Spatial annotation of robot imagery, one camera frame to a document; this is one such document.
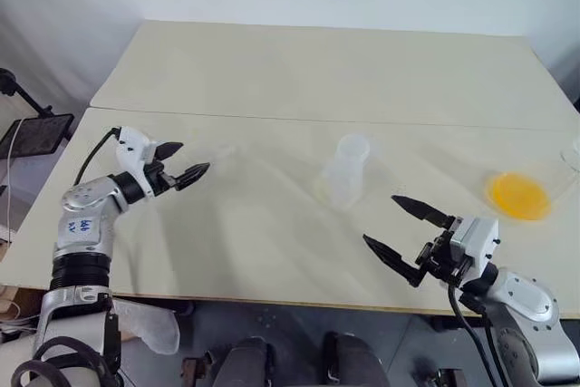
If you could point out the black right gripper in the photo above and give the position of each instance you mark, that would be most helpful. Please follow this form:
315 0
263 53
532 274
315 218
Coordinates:
441 255

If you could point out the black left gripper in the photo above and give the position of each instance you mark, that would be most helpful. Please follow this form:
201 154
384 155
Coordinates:
156 176

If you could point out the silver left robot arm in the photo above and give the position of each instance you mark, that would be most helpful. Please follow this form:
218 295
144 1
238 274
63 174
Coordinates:
84 219

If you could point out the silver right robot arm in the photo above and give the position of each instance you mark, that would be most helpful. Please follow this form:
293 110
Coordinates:
530 305

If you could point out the clear plastic bottle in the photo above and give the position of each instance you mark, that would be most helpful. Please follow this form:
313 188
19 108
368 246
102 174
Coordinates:
344 174

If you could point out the glass beaker with orange liquid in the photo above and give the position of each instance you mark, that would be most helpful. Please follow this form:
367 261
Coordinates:
519 194

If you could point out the dark rounded shape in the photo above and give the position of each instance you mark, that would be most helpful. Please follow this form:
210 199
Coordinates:
353 362
244 362

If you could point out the black tablet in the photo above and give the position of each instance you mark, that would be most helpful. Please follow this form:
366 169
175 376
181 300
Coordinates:
36 135

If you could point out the translucent plastic bag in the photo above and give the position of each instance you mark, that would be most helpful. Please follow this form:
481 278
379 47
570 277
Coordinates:
154 328

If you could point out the black clamp stand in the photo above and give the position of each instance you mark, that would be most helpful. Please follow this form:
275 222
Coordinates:
20 94

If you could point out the brown cardboard box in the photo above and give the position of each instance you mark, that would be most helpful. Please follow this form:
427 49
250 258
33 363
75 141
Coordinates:
18 301

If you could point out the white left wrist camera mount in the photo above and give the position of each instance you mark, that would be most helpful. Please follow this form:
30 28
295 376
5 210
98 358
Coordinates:
131 147

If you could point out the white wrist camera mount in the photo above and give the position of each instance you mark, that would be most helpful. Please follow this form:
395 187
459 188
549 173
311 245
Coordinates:
131 147
476 242

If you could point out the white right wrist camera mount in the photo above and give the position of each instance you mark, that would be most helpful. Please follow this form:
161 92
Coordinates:
476 242

